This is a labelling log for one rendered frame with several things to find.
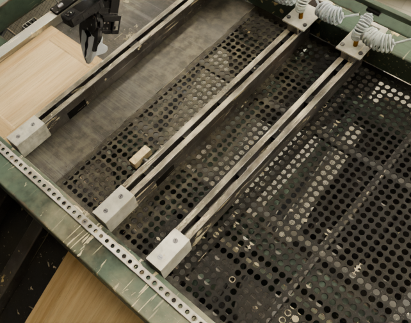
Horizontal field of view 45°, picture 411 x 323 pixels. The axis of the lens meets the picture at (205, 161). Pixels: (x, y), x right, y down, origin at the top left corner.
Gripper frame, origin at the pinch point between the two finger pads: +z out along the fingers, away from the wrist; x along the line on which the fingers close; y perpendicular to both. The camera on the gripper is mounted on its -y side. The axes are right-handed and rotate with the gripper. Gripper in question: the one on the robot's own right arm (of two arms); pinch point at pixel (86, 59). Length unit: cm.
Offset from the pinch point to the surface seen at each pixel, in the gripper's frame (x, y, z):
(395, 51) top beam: -45, 96, -16
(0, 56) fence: 69, 9, 28
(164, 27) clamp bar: 30, 55, 3
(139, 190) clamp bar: -19.8, 12.3, 36.6
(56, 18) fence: 71, 33, 14
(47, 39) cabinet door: 65, 26, 20
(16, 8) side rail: 95, 27, 17
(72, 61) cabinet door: 48, 27, 23
